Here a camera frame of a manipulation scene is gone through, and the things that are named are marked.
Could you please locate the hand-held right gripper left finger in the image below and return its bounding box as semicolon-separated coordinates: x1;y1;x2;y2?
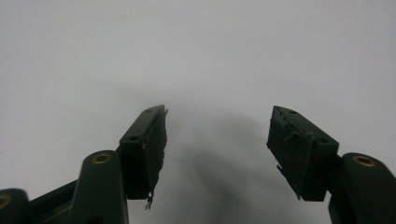
119;105;169;211

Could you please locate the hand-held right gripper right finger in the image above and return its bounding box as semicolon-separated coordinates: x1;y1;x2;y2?
266;105;340;203

